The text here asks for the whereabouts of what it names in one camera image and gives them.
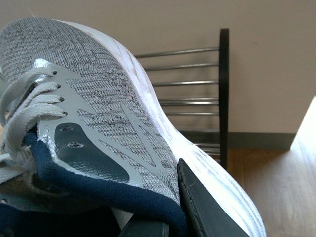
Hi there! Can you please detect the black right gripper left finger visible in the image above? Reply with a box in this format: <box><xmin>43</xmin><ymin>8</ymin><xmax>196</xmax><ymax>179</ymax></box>
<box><xmin>118</xmin><ymin>219</ymin><xmax>169</xmax><ymax>237</ymax></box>

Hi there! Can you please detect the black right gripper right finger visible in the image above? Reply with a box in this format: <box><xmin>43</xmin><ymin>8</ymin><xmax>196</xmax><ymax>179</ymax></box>
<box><xmin>177</xmin><ymin>158</ymin><xmax>248</xmax><ymax>237</ymax></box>

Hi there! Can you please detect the grey sneaker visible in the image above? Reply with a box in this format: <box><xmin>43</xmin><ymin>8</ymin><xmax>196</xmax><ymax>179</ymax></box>
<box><xmin>0</xmin><ymin>18</ymin><xmax>266</xmax><ymax>237</ymax></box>

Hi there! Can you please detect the black metal shoe rack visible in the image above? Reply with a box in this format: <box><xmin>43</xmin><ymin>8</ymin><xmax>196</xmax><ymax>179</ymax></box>
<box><xmin>136</xmin><ymin>28</ymin><xmax>230</xmax><ymax>169</ymax></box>

